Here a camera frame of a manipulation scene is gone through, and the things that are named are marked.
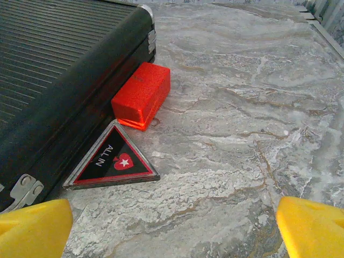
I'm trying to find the triangular all-in plaque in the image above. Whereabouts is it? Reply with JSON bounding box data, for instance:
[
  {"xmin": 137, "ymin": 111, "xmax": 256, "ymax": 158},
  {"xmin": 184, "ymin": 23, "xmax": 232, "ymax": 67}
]
[{"xmin": 62, "ymin": 119, "xmax": 161, "ymax": 191}]

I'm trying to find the black ribbed carrying case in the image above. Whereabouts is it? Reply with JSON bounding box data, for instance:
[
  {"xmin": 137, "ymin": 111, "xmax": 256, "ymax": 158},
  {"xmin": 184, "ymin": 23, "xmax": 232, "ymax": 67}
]
[{"xmin": 0, "ymin": 0, "xmax": 157, "ymax": 213}]

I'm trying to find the aluminium frame post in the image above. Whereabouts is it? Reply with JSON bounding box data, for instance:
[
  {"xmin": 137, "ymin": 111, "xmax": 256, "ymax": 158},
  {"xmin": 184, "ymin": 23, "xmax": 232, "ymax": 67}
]
[{"xmin": 313, "ymin": 0, "xmax": 344, "ymax": 30}]

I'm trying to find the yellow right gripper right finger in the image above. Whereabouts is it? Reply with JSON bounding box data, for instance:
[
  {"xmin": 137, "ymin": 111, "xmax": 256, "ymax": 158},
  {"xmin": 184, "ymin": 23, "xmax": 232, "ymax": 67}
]
[{"xmin": 276, "ymin": 196, "xmax": 344, "ymax": 258}]

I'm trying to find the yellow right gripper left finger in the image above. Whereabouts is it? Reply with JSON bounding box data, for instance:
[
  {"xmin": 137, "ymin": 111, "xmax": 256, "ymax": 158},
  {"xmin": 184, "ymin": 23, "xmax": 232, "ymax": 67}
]
[{"xmin": 0, "ymin": 198, "xmax": 74, "ymax": 258}]

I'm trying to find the small red box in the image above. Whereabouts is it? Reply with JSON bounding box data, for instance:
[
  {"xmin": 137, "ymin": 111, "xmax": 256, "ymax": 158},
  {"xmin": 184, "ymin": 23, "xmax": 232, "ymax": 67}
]
[{"xmin": 111, "ymin": 61, "xmax": 171, "ymax": 132}]

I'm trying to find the aluminium side rail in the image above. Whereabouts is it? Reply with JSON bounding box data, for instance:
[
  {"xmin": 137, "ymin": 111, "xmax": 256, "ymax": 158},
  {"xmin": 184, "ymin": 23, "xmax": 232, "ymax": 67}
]
[{"xmin": 300, "ymin": 5, "xmax": 344, "ymax": 59}]

